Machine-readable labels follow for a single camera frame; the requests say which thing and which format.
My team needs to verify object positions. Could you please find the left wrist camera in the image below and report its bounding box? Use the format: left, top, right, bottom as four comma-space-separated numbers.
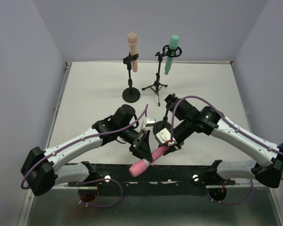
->
142, 117, 156, 129

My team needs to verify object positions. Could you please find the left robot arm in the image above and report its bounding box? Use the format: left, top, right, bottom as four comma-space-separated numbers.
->
20, 104, 153, 196

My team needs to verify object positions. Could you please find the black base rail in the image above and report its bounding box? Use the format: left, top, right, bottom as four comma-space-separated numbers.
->
68, 161, 235, 196

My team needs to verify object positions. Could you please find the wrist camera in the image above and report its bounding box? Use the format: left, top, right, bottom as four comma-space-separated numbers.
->
142, 117, 156, 129
155, 128, 175, 146

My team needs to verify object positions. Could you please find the beige microphone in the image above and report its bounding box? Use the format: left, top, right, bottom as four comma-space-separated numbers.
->
127, 33, 138, 73

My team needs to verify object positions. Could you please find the pink toy microphone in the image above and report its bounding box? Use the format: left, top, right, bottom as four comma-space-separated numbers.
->
129, 145, 168, 177

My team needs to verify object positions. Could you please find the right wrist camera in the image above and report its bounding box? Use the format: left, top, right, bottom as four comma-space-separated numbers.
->
155, 128, 175, 146

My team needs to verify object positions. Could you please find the black round-base clip stand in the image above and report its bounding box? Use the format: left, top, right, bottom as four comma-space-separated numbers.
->
122, 53, 141, 103

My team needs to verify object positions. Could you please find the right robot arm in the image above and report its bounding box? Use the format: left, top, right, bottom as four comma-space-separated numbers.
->
164, 95, 283, 188

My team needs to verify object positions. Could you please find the green toy microphone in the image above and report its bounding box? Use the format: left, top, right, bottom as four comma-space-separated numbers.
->
165, 34, 179, 75

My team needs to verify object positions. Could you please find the aluminium frame extrusion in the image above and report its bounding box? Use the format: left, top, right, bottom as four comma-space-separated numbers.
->
18, 62, 72, 226

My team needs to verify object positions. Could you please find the black tripod shock-mount stand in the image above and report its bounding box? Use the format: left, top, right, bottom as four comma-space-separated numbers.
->
142, 45, 182, 106

